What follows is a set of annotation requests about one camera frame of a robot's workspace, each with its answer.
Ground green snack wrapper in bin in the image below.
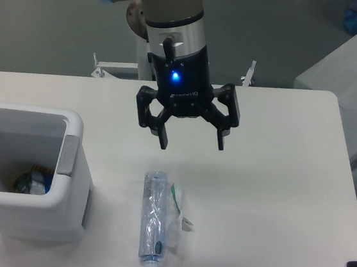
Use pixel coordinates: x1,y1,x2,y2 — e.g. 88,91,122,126
13,162,54,197

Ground crumpled clear plastic wrapper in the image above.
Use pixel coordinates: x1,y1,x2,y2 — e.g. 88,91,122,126
165,183,194,248

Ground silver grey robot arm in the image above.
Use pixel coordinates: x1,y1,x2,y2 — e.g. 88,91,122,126
101,0,240,150

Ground white plastic trash can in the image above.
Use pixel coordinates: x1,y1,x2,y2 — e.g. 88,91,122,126
0,102,93,243

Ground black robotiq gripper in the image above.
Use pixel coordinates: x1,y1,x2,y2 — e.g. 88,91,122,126
131,37,249,158

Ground crushed clear plastic bottle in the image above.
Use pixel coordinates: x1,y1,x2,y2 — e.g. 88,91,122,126
138,171,169,267

